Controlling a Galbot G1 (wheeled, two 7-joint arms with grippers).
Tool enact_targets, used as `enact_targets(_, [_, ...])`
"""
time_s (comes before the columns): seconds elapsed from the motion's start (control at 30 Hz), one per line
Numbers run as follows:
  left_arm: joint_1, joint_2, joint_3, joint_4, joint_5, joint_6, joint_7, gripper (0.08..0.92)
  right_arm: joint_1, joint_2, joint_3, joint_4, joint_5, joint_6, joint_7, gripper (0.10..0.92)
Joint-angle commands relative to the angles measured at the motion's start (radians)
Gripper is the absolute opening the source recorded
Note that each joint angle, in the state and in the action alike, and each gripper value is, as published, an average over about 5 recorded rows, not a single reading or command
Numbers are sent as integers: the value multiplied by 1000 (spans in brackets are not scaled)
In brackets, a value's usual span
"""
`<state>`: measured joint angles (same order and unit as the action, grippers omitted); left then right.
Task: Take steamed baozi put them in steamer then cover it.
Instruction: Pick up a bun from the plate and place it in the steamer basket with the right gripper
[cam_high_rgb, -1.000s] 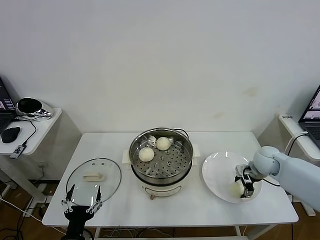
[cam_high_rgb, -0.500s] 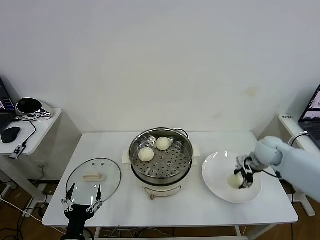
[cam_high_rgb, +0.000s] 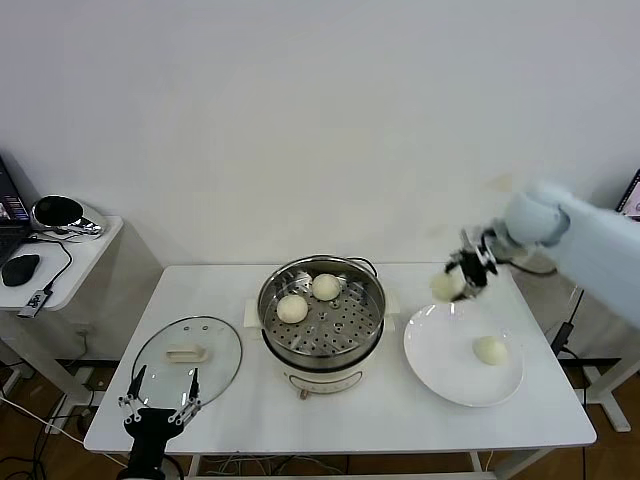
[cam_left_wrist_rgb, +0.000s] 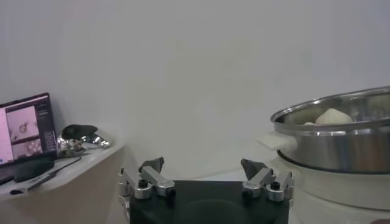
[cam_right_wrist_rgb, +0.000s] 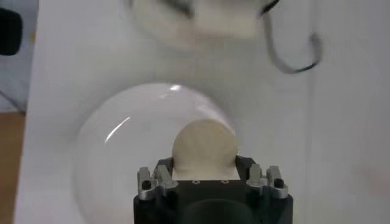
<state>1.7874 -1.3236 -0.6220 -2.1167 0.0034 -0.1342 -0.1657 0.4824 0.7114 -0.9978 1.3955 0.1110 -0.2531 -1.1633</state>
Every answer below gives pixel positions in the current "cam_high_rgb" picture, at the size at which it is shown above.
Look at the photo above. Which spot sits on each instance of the white wall socket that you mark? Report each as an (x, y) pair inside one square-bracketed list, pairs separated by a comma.
[(83, 330)]

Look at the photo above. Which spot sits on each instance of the black laptop dark screen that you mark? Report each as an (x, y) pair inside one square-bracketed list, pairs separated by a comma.
[(10, 220)]

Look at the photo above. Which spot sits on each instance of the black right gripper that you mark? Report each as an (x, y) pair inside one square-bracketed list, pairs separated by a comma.
[(475, 270)]

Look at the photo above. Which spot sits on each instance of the cream electric cooker base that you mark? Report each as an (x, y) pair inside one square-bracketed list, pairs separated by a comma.
[(320, 382)]

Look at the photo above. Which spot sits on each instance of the white side table with mouse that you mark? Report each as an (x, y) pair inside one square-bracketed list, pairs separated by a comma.
[(95, 255)]

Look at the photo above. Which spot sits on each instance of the white steamed baozi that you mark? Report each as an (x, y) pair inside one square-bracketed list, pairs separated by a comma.
[(292, 308), (490, 350), (446, 288), (326, 287)]

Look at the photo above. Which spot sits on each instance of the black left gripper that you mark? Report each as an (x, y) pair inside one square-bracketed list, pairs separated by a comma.
[(149, 427)]

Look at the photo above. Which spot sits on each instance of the white side table with label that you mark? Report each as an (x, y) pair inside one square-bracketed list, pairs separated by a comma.
[(607, 400)]

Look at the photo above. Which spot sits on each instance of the grey laptop lit screen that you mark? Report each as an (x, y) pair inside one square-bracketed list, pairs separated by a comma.
[(632, 200)]

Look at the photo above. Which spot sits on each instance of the white table leg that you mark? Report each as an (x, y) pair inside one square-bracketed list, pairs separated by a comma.
[(477, 462), (195, 465)]

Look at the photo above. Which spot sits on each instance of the grey usb hub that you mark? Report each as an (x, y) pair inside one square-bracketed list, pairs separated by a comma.
[(35, 303)]

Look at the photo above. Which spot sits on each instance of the perforated steel steamer basket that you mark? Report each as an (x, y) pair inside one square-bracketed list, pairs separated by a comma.
[(330, 330)]

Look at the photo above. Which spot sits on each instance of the white round plate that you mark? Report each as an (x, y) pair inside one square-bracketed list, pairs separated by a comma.
[(450, 360)]

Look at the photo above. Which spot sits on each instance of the black inline adapter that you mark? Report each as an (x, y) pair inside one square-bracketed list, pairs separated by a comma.
[(562, 337)]

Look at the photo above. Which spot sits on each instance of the black computer mouse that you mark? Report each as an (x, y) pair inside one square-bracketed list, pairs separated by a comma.
[(21, 269)]

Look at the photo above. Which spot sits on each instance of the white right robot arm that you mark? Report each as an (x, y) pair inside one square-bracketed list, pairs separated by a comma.
[(590, 250)]

